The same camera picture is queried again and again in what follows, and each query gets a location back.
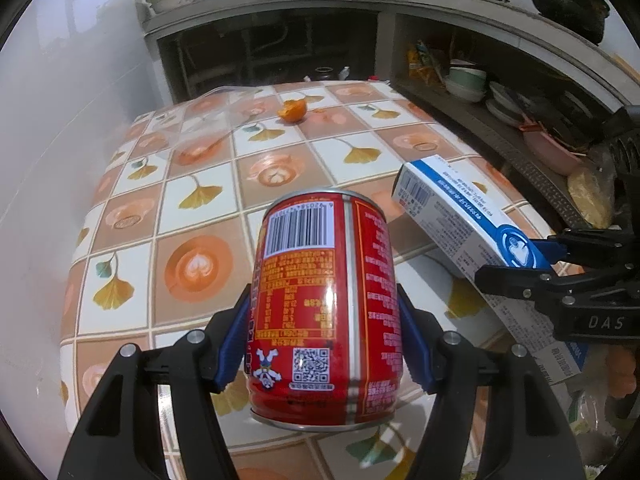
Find white and blue carton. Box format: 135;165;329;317
391;156;553;268
427;247;586;388

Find orange snack packet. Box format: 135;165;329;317
407;42;446;83

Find stack of plates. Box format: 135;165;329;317
485;80;526;126

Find large black pot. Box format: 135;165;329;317
529;0;611;43

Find pink plastic basin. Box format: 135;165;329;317
522;130;583;176

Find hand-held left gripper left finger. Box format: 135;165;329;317
59;284;253;480

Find wooden cutting board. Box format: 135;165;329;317
610;52;640;81

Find orange peel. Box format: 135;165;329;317
277;99;308;125

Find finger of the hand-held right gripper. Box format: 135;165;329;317
525;227;626;267
474;264;606;311

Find tile pattern tablecloth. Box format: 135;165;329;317
59;80;576;480

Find concrete kitchen counter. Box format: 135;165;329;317
142;0;640;126

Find red drink can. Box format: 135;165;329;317
247;187;405;433

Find stack of green bowls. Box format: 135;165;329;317
444;65;488;103

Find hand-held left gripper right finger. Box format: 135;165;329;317
396;284;586;480

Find crumpled clear plastic bags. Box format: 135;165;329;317
565;345;640;480

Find yellow food plastic bag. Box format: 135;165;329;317
566;165;616;228

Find drain pipes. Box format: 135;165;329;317
175;25;351;96

